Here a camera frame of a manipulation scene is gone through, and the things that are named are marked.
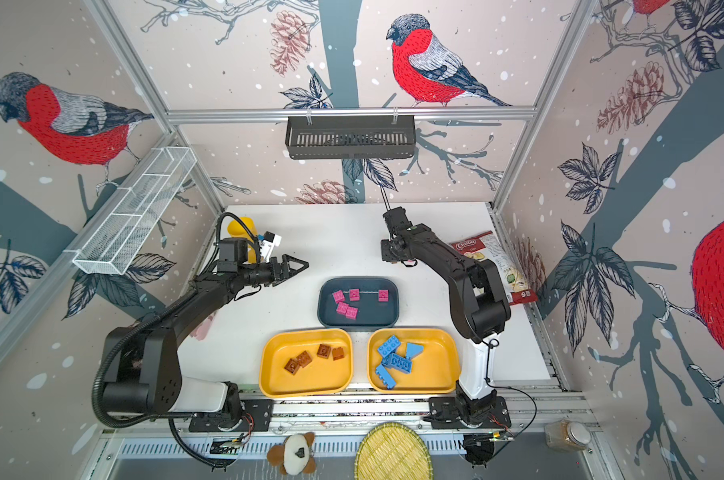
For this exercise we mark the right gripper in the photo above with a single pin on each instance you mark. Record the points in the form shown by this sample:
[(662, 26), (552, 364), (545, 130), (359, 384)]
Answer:
[(387, 253)]

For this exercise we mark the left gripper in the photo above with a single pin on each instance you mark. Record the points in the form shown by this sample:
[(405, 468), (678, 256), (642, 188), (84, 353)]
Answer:
[(286, 274)]

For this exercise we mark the pink lego brick front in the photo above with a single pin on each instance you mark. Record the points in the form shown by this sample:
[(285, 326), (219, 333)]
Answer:
[(342, 308)]

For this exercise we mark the small pink lego brick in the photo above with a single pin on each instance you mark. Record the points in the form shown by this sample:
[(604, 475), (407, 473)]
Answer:
[(351, 313)]

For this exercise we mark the brown lego brick front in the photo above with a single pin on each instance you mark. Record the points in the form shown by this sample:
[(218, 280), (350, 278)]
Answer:
[(304, 358)]

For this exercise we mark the brown lego brick small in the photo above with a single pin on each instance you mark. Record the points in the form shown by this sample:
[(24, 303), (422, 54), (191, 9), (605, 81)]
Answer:
[(338, 353)]

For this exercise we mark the large blue lego brick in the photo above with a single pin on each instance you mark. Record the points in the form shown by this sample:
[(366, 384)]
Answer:
[(389, 346)]

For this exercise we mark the blue sloped lego brick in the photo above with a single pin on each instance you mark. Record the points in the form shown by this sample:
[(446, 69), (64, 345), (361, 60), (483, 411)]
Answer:
[(413, 350)]

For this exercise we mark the blue long lego brick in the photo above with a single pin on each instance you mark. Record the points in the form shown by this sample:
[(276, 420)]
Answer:
[(385, 377)]

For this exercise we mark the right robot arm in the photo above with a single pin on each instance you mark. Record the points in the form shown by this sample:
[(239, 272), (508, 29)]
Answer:
[(426, 310)]

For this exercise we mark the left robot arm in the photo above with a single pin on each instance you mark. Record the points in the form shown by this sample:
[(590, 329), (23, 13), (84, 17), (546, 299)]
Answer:
[(140, 376)]

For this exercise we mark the dark teal tray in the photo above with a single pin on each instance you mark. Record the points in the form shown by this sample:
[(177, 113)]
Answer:
[(372, 314)]

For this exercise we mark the yellow plastic goblet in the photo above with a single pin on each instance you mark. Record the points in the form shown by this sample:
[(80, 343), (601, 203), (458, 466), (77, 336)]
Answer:
[(246, 229)]

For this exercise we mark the snack package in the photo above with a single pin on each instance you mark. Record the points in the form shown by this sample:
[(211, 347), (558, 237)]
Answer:
[(487, 246)]

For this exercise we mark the left yellow tray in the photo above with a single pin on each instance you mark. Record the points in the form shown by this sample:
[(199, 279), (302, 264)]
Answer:
[(321, 376)]

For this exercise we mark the yellow tray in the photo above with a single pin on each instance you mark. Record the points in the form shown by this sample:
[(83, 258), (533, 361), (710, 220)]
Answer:
[(321, 376), (434, 371)]

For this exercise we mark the pink tongs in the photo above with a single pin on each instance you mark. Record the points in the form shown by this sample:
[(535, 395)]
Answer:
[(202, 330)]

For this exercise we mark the right yellow tray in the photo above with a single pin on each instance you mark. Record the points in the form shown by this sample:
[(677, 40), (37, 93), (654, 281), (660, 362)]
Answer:
[(434, 371)]

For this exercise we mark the black hanging basket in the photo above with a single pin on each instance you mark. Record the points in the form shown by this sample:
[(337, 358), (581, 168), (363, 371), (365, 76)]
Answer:
[(351, 137)]

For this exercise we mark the plush toy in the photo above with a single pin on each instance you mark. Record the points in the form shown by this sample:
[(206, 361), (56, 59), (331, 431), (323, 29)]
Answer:
[(295, 455)]

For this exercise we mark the woven bamboo plate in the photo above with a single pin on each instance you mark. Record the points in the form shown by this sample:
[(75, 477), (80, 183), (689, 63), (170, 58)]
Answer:
[(393, 451)]

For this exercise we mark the glass jar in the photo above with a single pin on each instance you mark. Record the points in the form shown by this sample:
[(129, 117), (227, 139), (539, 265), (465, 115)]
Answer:
[(567, 436)]

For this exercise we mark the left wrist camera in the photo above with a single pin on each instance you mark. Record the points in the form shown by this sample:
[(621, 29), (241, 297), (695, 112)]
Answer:
[(269, 241)]

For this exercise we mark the white wire basket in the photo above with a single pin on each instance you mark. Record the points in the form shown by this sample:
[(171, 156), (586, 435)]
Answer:
[(118, 239)]

